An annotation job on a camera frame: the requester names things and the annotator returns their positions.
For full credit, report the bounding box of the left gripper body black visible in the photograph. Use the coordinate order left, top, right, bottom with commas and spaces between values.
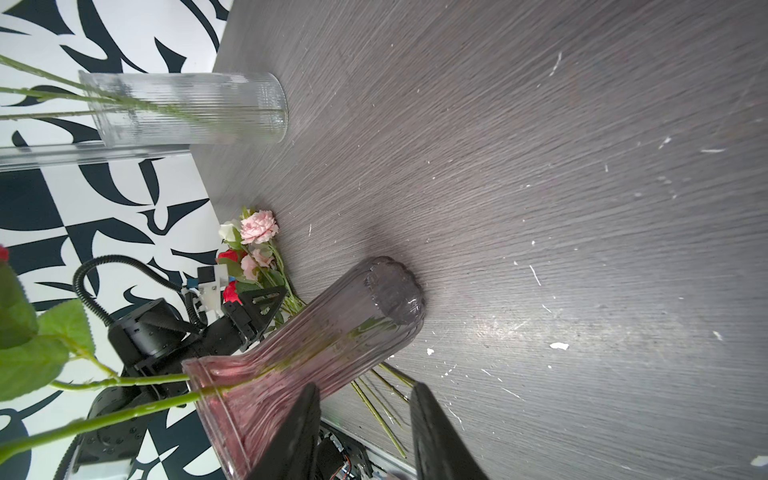
108, 286, 287, 372

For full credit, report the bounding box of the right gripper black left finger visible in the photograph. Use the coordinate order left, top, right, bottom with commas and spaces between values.
246, 383, 321, 480

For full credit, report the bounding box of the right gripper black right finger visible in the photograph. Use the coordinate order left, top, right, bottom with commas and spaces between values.
409, 383, 489, 480

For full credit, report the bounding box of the dark red glass vase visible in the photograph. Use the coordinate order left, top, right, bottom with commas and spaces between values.
182, 257, 425, 479

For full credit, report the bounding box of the clear glass vase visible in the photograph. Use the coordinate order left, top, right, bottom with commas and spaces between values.
1, 72, 289, 172

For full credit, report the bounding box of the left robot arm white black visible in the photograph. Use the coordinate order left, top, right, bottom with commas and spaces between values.
54, 255, 287, 479

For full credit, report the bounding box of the dark red rose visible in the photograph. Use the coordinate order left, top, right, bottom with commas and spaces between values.
217, 249, 243, 303

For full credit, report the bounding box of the pink carnation stem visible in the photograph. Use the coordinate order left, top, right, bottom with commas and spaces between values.
239, 208, 415, 460

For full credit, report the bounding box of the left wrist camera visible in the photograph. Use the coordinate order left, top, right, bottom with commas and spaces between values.
186, 264, 230, 321

